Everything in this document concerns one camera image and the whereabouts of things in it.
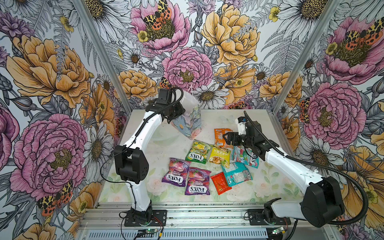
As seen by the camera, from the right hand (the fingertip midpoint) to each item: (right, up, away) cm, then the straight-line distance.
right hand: (229, 138), depth 85 cm
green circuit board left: (-39, -42, -14) cm, 59 cm away
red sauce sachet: (-5, -25, 0) cm, 25 cm away
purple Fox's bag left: (-29, -21, +2) cm, 36 cm away
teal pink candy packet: (+9, -10, +9) cm, 16 cm away
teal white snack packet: (+5, -20, +2) cm, 21 cm away
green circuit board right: (+21, -42, -13) cm, 49 cm away
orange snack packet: (-3, -2, +15) cm, 15 cm away
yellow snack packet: (-3, -11, +9) cm, 15 cm away
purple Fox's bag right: (-17, -23, -2) cm, 29 cm away
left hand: (-25, +14, +2) cm, 29 cm away
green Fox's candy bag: (-16, -9, +9) cm, 21 cm away
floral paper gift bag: (-23, +9, +7) cm, 25 cm away
